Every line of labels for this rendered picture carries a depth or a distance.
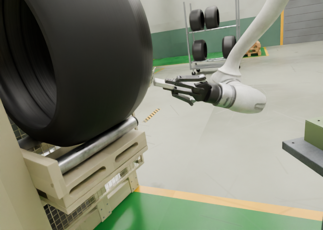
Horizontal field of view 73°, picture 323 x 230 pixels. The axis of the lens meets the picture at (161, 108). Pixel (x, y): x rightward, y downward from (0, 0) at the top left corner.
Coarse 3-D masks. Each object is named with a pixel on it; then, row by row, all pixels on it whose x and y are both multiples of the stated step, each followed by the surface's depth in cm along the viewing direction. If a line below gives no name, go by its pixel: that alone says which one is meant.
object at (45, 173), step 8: (24, 152) 59; (32, 152) 59; (24, 160) 57; (32, 160) 54; (40, 160) 53; (48, 160) 53; (56, 160) 52; (32, 168) 56; (40, 168) 53; (48, 168) 51; (56, 168) 52; (32, 176) 58; (40, 176) 54; (48, 176) 52; (56, 176) 52; (40, 184) 56; (48, 184) 54; (56, 184) 52; (64, 184) 54; (48, 192) 55; (56, 192) 53; (64, 192) 54
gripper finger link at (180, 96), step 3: (171, 93) 78; (174, 93) 77; (177, 93) 79; (174, 96) 78; (177, 96) 78; (180, 96) 78; (183, 96) 80; (186, 96) 81; (180, 99) 79; (183, 99) 79; (186, 99) 79; (189, 99) 80; (189, 102) 80; (192, 102) 81; (192, 105) 81
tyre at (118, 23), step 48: (0, 0) 74; (48, 0) 44; (96, 0) 49; (0, 48) 82; (48, 48) 48; (96, 48) 48; (144, 48) 61; (0, 96) 74; (48, 96) 92; (96, 96) 52; (144, 96) 73
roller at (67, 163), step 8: (128, 120) 80; (136, 120) 82; (112, 128) 74; (120, 128) 75; (128, 128) 78; (96, 136) 69; (104, 136) 70; (112, 136) 72; (120, 136) 75; (88, 144) 65; (96, 144) 67; (104, 144) 69; (72, 152) 61; (80, 152) 62; (88, 152) 64; (96, 152) 68; (64, 160) 59; (72, 160) 60; (80, 160) 62; (64, 168) 58
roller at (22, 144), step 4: (28, 136) 78; (20, 140) 76; (24, 140) 76; (28, 140) 77; (32, 140) 78; (36, 140) 79; (20, 144) 75; (24, 144) 76; (28, 144) 77; (32, 144) 78; (36, 144) 79; (24, 148) 76; (28, 148) 77
